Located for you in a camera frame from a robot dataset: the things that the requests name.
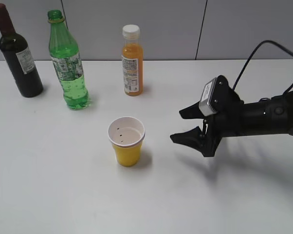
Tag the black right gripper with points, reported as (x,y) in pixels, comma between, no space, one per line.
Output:
(215,126)

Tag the yellow paper cup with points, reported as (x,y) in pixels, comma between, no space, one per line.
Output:
(126,135)

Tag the green sprite bottle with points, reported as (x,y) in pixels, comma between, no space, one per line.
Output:
(64,53)

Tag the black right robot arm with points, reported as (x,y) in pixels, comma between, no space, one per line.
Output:
(269,116)

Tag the orange juice bottle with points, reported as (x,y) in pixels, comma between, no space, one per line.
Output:
(132,61)

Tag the dark wine bottle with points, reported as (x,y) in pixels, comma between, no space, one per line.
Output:
(18,56)

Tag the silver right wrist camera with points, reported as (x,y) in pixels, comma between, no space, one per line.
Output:
(207,104)

